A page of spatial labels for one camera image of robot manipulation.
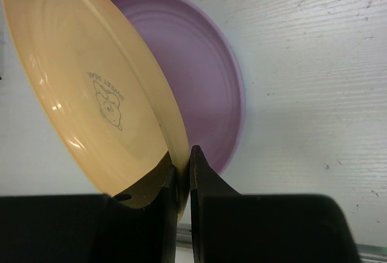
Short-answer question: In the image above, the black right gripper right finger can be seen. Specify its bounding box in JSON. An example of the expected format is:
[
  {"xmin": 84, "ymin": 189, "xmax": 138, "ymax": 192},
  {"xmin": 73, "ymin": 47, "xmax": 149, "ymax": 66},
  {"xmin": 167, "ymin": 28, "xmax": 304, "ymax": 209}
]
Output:
[{"xmin": 189, "ymin": 146, "xmax": 360, "ymax": 262}]

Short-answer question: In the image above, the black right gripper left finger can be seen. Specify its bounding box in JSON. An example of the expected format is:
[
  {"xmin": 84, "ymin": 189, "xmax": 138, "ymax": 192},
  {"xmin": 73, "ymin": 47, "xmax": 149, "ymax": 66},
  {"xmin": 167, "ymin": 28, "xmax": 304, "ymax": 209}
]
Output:
[{"xmin": 1, "ymin": 154, "xmax": 177, "ymax": 262}]

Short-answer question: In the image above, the beige plate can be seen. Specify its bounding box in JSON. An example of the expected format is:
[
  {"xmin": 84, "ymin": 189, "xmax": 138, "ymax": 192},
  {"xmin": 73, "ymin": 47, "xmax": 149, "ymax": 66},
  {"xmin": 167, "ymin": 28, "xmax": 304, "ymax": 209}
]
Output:
[{"xmin": 1, "ymin": 0, "xmax": 189, "ymax": 215}]

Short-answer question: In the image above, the purple plate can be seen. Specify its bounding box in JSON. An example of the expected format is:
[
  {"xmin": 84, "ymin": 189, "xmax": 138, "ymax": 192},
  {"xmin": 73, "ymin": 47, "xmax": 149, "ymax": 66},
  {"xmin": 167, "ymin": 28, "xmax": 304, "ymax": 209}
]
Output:
[{"xmin": 111, "ymin": 0, "xmax": 246, "ymax": 173}]

